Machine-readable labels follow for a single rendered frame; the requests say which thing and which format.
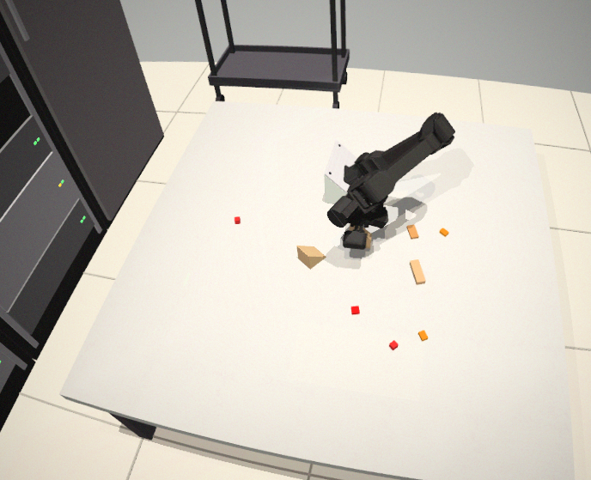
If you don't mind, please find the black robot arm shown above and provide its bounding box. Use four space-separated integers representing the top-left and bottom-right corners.
327 112 455 228

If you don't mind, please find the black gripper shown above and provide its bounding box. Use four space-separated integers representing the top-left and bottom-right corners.
343 210 368 250

